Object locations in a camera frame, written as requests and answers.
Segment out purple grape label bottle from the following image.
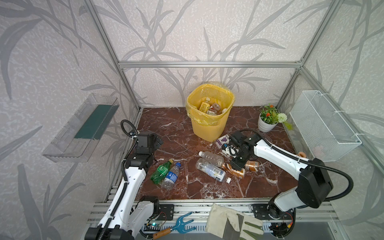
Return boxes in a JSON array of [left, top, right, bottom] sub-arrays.
[[215, 135, 230, 149]]

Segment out green plastic bottle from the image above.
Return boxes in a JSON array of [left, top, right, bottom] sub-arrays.
[[151, 159, 174, 185]]

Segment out red juice bottle yellow cap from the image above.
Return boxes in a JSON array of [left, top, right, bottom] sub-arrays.
[[210, 103, 222, 113]]

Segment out square green label bottle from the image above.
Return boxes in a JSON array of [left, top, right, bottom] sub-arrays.
[[206, 110, 217, 116]]

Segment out yellow label tea bottle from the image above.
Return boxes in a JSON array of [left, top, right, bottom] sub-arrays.
[[199, 97, 211, 114]]

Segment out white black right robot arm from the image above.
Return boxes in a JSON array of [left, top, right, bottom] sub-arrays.
[[229, 130, 354, 219]]

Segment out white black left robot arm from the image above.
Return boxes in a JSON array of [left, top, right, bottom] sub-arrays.
[[84, 120, 163, 240]]

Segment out yellow plastic waste bin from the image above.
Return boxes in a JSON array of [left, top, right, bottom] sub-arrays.
[[186, 83, 236, 143]]

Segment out yellow bin liner bag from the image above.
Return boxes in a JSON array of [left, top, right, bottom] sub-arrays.
[[186, 83, 235, 126]]

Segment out brown milk tea bottle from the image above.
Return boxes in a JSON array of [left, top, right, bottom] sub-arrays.
[[245, 161, 260, 172]]

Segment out clear ribbed plastic bottle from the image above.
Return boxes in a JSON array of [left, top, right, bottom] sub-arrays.
[[199, 151, 225, 168]]

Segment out white potted artificial plant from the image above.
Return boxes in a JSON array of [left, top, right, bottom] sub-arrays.
[[258, 105, 293, 133]]

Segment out blue label water bottle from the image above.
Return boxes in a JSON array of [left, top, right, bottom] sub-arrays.
[[161, 162, 181, 191]]

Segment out large clear water bottle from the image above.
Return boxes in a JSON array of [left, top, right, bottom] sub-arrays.
[[196, 158, 232, 184]]

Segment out small terracotta vase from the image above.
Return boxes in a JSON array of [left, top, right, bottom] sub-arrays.
[[298, 152, 307, 158]]

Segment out green circuit board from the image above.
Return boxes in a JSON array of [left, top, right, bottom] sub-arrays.
[[144, 222, 164, 232]]

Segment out teal garden hand fork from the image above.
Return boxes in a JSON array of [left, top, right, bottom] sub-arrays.
[[153, 212, 196, 240]]

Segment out beige work glove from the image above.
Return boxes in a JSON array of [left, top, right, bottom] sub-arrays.
[[206, 204, 264, 240]]

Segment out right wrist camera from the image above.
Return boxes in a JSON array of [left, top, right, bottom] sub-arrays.
[[222, 144, 239, 157]]

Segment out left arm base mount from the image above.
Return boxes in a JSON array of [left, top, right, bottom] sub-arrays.
[[152, 204, 175, 221]]

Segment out clear acrylic wall shelf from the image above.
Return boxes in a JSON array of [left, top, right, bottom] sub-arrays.
[[43, 94, 120, 163]]

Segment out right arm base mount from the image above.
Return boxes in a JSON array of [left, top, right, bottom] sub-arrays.
[[251, 204, 295, 221]]

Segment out white wire mesh basket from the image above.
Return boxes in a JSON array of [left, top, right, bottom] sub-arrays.
[[290, 90, 362, 162]]

